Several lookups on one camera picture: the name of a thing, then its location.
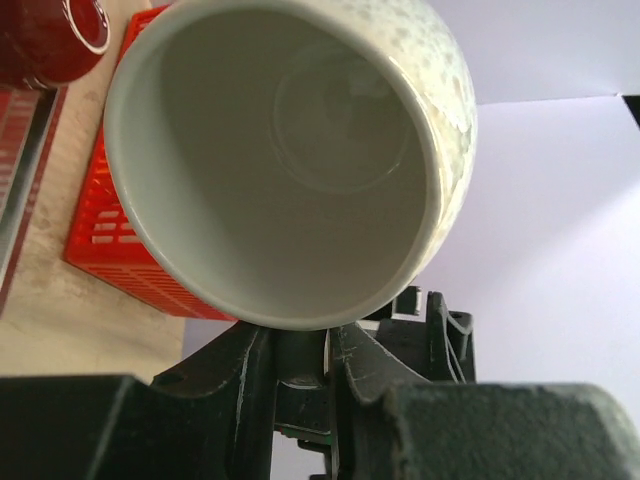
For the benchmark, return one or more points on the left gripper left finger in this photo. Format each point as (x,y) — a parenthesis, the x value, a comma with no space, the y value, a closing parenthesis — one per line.
(226,396)

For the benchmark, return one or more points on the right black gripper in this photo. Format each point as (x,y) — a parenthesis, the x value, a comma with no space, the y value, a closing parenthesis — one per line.
(440,349)

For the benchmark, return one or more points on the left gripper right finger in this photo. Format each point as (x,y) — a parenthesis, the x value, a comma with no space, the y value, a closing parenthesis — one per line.
(363,433)

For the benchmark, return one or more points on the white speckled mug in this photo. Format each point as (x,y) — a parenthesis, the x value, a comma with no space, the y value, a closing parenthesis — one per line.
(294,164)

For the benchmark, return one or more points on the dark red mug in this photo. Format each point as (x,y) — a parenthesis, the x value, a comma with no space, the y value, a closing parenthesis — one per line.
(46,44)

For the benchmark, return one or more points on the red plastic basket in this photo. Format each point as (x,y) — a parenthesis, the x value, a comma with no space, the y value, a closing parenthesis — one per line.
(102,243)

